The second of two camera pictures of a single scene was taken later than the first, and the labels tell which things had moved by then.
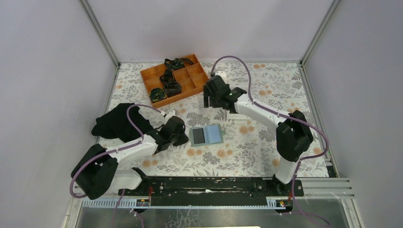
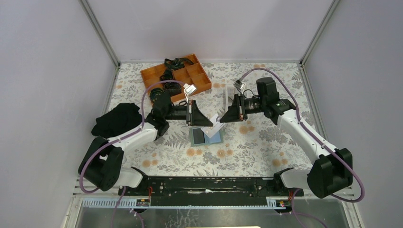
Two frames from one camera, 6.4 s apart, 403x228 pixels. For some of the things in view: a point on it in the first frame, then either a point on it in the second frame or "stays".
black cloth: x=115 y=123 stays
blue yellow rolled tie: x=157 y=94 stays
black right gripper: x=206 y=93 to x=233 y=115
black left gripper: x=184 y=139 to x=196 y=118
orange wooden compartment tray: x=193 y=79 stays
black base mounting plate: x=215 y=186 stays
